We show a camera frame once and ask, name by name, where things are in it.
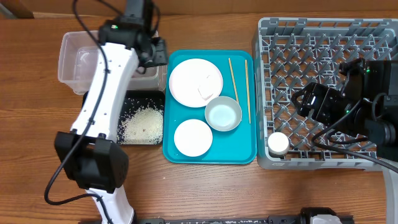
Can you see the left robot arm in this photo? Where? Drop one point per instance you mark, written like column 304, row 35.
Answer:
column 89, row 152

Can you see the teal serving tray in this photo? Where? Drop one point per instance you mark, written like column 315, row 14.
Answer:
column 238, row 146

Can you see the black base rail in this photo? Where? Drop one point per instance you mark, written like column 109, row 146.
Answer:
column 307, row 215

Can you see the left wooden chopstick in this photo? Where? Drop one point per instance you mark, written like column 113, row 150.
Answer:
column 233, row 79

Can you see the white rice pile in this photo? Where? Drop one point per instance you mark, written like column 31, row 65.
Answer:
column 143, row 126

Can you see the right wooden chopstick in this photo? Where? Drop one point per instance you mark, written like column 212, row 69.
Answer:
column 247, row 91

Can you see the wooden chopstick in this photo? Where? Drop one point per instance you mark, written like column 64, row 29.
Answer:
column 247, row 91
column 233, row 79

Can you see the white cup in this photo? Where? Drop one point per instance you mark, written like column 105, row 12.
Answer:
column 278, row 144

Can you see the white napkin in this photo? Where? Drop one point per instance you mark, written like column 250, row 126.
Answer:
column 207, row 88

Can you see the clear plastic bin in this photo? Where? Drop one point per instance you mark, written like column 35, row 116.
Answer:
column 77, row 65

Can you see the black plastic tray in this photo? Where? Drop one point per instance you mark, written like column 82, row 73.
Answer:
column 143, row 121

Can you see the grey bowl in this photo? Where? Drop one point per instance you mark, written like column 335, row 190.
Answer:
column 223, row 113

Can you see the large white plate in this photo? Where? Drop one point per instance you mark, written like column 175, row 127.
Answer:
column 186, row 77

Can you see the grey dishwasher rack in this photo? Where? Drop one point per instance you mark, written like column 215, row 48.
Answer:
column 290, row 53

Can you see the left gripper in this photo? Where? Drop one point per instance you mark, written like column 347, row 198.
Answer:
column 161, row 58

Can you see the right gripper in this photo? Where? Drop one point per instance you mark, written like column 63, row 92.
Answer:
column 310, row 92

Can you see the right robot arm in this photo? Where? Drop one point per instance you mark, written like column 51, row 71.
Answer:
column 360, row 118

